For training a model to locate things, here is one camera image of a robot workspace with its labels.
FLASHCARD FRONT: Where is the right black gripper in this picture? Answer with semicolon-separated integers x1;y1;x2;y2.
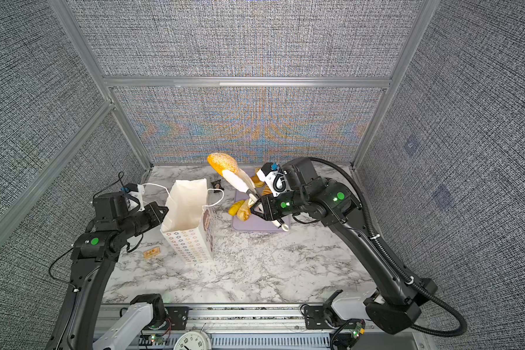
251;188;312;220

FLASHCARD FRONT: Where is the white patterned paper bag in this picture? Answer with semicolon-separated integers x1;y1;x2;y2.
144;178;221;264

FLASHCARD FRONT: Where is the sesame oval bread roll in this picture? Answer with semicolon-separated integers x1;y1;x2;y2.
207;153;239;176

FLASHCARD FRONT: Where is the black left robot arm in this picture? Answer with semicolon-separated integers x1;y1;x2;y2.
45;196;169;349

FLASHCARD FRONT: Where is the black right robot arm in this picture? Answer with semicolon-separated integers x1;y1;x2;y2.
207;153;468;338

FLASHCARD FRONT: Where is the pale braided bread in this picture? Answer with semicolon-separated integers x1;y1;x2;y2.
236;200;251;222

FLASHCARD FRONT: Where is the yellow lemon shaped bread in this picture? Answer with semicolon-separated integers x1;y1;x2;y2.
228;200;245;216

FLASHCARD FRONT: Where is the small round bun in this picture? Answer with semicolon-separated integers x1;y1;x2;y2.
250;175;265;188

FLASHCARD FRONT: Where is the lilac plastic tray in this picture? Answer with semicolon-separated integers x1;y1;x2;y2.
232;167;292;233

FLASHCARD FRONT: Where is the white analog clock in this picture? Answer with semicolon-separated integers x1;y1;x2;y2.
174;330;212;350

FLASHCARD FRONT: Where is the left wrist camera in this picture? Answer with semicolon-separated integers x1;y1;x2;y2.
92;183;144;222

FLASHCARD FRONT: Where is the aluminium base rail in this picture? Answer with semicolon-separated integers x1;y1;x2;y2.
56;302;434;350

